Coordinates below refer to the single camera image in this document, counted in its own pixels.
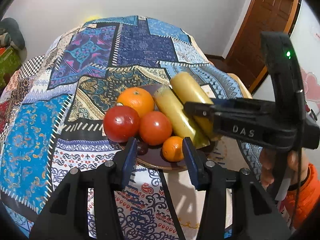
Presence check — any small tangerine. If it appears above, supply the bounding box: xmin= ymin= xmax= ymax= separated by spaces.
xmin=162 ymin=136 xmax=184 ymax=163

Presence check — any small red tomato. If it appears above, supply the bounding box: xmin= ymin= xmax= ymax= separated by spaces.
xmin=103 ymin=106 xmax=140 ymax=143

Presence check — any large red tomato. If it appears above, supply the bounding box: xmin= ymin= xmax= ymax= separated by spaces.
xmin=139 ymin=111 xmax=172 ymax=146

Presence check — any large orange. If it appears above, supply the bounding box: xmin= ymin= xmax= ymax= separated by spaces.
xmin=117 ymin=87 xmax=155 ymax=117

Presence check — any person's right hand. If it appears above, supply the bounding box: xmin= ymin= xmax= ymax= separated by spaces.
xmin=258 ymin=147 xmax=309 ymax=188

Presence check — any dark red grape left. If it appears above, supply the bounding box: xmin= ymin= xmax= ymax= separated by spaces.
xmin=137 ymin=141 xmax=149 ymax=155

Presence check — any purple round plate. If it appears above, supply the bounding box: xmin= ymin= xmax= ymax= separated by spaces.
xmin=117 ymin=83 xmax=221 ymax=172

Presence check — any orange jacket sleeve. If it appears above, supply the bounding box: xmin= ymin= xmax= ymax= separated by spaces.
xmin=283 ymin=163 xmax=319 ymax=230

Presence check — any blue patchwork bedspread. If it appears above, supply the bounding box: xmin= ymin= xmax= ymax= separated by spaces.
xmin=1 ymin=16 xmax=250 ymax=237

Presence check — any brown wooden door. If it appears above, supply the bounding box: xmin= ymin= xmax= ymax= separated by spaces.
xmin=225 ymin=0 xmax=299 ymax=93

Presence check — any yellow round cushion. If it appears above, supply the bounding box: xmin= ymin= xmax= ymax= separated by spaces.
xmin=84 ymin=15 xmax=101 ymax=22

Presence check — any green storage box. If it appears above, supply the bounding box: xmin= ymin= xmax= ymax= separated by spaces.
xmin=1 ymin=46 xmax=22 ymax=89

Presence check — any grey plush toy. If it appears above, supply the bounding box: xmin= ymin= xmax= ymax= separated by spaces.
xmin=1 ymin=17 xmax=25 ymax=50

